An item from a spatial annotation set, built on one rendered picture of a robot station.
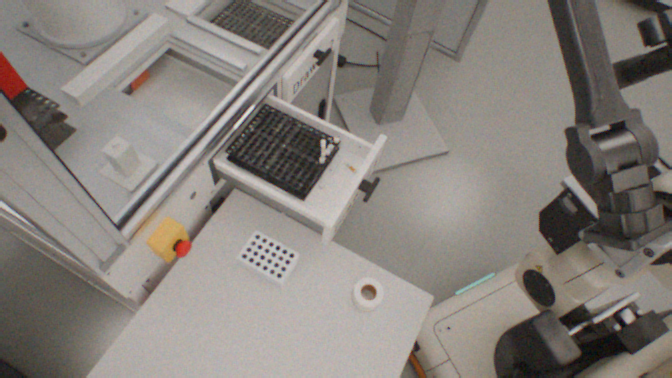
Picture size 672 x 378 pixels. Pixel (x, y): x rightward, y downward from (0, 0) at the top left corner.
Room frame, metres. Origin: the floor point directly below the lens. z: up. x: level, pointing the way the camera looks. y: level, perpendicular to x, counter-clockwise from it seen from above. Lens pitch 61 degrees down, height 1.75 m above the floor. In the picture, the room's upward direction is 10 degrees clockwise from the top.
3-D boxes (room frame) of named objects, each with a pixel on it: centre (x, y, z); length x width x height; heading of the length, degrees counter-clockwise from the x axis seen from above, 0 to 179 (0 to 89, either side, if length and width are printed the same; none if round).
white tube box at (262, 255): (0.34, 0.12, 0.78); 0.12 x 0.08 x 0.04; 71
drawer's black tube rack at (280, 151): (0.59, 0.13, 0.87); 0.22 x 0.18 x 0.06; 70
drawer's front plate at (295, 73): (0.92, 0.12, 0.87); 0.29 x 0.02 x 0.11; 160
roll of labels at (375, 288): (0.30, -0.13, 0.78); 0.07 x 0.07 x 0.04
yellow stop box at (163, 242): (0.31, 0.33, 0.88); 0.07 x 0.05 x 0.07; 160
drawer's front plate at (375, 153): (0.52, -0.06, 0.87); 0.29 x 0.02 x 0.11; 160
